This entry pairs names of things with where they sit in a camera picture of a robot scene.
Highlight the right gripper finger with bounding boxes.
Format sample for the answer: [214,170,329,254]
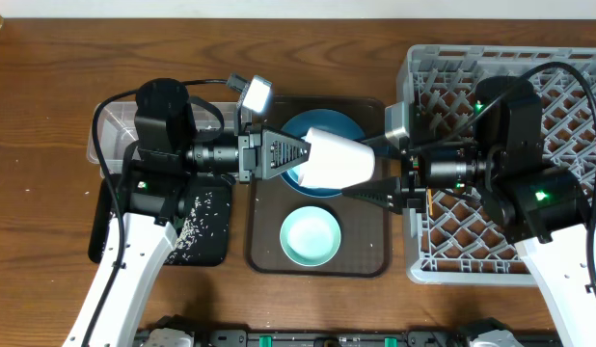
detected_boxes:
[341,177,403,210]
[360,135,399,157]

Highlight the wooden chopstick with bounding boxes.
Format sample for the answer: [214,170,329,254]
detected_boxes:
[427,188,434,217]

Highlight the pink cup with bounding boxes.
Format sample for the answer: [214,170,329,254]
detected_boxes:
[297,127,375,190]

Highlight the white rice pile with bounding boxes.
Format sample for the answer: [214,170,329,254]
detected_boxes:
[165,190,228,267]

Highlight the mint green bowl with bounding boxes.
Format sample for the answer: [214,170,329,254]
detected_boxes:
[279,206,342,267]

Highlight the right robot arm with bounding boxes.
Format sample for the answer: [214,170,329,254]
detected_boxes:
[342,76,596,346]

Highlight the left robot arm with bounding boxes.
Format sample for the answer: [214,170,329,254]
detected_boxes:
[65,74,312,346]

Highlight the grey dishwasher rack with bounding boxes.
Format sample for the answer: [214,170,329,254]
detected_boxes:
[396,44,596,286]

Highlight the black waste tray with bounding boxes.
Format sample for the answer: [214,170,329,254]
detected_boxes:
[88,176,231,267]

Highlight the clear plastic waste bin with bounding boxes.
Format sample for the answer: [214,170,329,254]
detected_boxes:
[97,101,236,176]

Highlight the dark blue plate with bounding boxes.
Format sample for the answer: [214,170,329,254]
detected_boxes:
[281,109,365,199]

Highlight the brown serving tray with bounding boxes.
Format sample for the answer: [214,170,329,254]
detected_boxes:
[245,95,391,278]

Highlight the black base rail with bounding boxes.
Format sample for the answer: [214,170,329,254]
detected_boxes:
[131,315,562,347]

